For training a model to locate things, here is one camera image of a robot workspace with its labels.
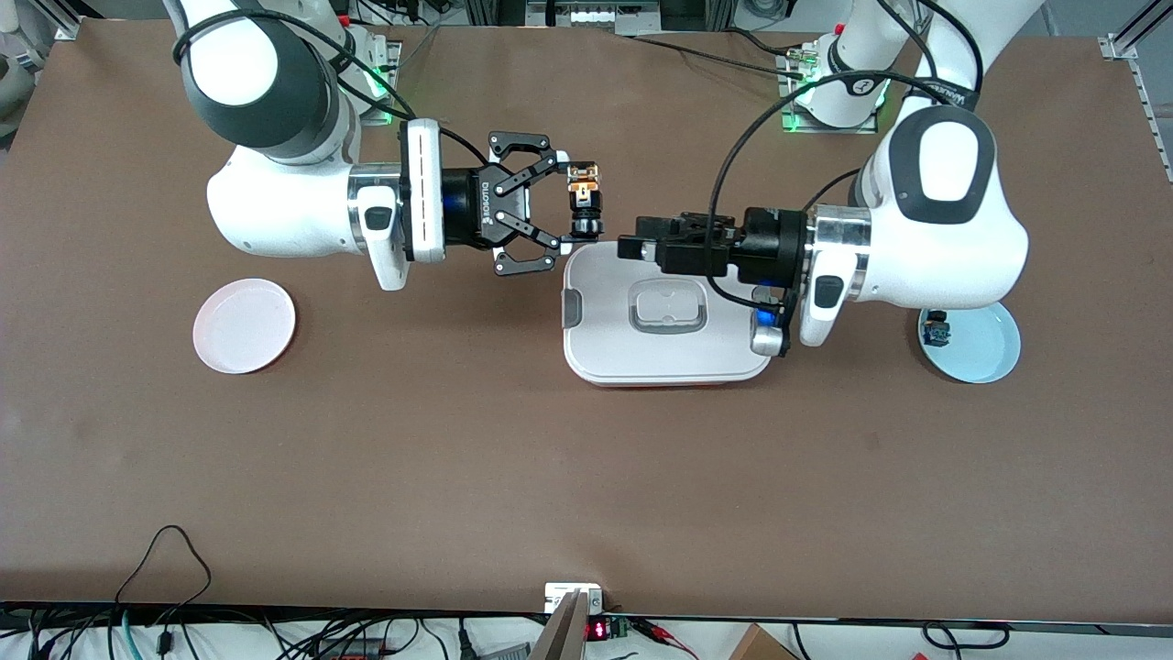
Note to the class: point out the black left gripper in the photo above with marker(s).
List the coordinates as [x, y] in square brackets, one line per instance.
[768, 240]

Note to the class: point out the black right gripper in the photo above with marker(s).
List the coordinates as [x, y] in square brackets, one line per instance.
[467, 213]

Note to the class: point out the orange switch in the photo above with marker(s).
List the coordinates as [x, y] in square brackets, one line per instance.
[585, 197]

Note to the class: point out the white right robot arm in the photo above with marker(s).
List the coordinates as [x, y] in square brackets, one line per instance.
[275, 211]

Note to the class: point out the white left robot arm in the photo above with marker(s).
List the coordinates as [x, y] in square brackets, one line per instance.
[944, 238]

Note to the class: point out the brown cardboard box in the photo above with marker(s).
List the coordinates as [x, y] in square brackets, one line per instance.
[761, 646]

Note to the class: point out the white rack device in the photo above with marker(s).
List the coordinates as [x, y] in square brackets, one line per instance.
[596, 13]

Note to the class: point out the small black green component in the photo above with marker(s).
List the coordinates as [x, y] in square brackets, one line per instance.
[937, 330]

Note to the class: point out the pink round plate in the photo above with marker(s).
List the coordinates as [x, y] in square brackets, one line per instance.
[243, 325]

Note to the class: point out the light blue round plate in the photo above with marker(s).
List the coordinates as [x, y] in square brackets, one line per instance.
[985, 357]

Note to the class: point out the red clip lead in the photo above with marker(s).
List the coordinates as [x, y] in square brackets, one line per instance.
[664, 634]

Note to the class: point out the red digit display board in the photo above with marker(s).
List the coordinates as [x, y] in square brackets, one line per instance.
[600, 630]

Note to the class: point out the aluminium profile bar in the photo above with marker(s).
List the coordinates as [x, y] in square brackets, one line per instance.
[561, 632]

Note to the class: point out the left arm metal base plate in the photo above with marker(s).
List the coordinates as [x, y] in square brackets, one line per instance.
[790, 124]

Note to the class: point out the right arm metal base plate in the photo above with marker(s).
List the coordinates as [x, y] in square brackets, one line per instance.
[389, 92]

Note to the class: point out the white metal bracket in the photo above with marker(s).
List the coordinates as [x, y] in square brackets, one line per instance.
[554, 594]

